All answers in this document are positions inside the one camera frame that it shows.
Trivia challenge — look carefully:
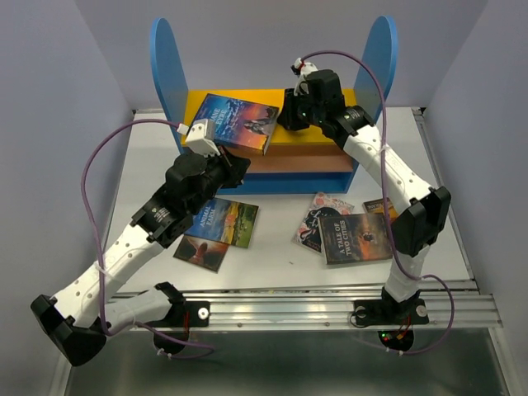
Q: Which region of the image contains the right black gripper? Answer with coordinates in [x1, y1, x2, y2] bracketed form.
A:
[274, 86, 324, 131]

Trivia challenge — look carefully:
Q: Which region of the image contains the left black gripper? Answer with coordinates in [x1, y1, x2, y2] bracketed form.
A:
[188, 143, 251, 215]

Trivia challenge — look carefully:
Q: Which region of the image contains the Jane Eyre book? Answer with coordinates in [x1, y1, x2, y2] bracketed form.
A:
[192, 93, 280, 156]

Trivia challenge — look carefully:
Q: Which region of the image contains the Animal Farm book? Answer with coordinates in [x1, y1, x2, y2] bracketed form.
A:
[185, 198, 259, 248]

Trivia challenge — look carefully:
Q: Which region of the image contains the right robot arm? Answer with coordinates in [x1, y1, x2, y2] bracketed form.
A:
[278, 64, 451, 322]

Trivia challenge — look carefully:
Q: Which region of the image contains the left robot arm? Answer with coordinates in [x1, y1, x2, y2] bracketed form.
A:
[31, 149, 251, 366]

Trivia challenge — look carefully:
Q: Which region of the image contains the Three Days to See book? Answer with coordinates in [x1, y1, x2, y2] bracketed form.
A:
[173, 235, 229, 273]

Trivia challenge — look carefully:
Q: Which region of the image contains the Little Women floral book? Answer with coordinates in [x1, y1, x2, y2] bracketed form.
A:
[293, 191, 355, 252]

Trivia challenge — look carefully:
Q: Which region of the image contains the brown Edmund Burke book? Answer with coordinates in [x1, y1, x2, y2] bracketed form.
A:
[363, 198, 398, 221]

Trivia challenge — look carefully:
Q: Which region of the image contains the A Tale of Two Cities book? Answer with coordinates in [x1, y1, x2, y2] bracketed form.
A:
[318, 213, 393, 266]

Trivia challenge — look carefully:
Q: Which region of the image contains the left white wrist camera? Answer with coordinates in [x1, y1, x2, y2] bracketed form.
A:
[177, 119, 220, 157]

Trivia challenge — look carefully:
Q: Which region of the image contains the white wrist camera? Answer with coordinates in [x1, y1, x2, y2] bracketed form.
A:
[290, 58, 318, 81]
[177, 119, 220, 157]

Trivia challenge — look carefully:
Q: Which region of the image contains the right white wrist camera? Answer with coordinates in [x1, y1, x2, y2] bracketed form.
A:
[290, 58, 318, 81]

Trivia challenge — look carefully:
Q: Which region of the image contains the aluminium mounting rail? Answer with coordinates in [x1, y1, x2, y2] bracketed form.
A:
[72, 292, 505, 331]

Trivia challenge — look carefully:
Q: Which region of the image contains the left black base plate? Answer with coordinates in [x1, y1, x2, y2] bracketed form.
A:
[148, 300, 210, 357]

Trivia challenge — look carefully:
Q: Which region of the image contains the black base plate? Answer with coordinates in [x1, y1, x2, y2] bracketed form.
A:
[351, 299, 429, 354]
[148, 300, 210, 357]

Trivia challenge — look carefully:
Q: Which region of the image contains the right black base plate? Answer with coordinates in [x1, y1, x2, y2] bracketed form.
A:
[351, 299, 429, 354]

